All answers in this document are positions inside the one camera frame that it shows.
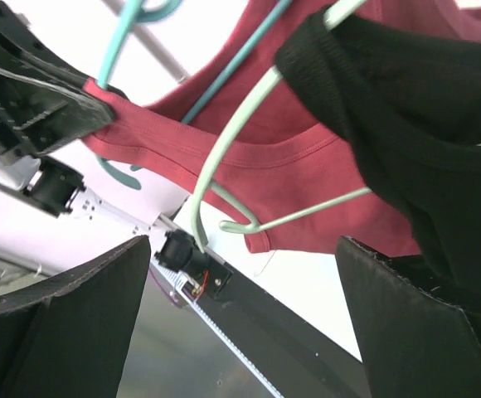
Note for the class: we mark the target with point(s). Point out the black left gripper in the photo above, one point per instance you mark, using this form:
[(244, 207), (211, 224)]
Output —
[(43, 104)]

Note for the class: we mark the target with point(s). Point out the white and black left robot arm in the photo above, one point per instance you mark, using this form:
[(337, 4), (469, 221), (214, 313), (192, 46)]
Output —
[(51, 218)]

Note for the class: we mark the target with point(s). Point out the mint green wire hanger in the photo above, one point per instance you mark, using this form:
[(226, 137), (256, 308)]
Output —
[(377, 131)]

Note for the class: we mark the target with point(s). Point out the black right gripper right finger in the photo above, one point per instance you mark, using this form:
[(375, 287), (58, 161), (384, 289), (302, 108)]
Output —
[(418, 335)]

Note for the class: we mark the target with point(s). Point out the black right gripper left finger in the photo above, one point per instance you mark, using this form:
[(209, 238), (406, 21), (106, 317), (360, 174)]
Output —
[(69, 335)]

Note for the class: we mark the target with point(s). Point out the red tank top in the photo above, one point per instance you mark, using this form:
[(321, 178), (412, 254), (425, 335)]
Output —
[(283, 160)]

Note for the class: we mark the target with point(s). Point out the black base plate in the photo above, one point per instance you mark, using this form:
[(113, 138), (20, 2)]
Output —
[(291, 325)]

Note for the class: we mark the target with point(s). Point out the silver and white clothes rack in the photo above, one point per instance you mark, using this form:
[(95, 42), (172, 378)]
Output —
[(131, 17)]

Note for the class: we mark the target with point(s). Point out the black tank top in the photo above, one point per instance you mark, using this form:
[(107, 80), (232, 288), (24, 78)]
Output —
[(409, 105)]

